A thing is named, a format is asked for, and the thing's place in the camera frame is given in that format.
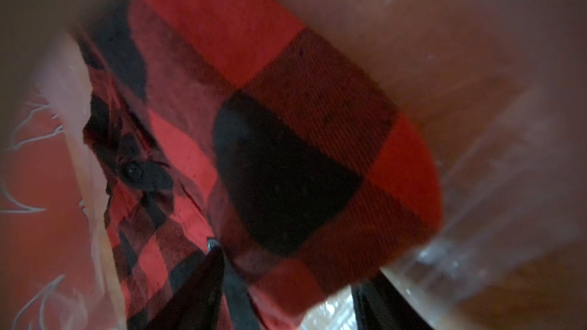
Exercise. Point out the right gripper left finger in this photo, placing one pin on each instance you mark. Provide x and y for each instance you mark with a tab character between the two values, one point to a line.
196	305

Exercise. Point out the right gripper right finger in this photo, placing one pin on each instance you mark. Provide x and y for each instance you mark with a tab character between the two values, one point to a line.
379	305

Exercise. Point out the red black plaid shirt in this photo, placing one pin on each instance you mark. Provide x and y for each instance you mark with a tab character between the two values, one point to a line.
229	123

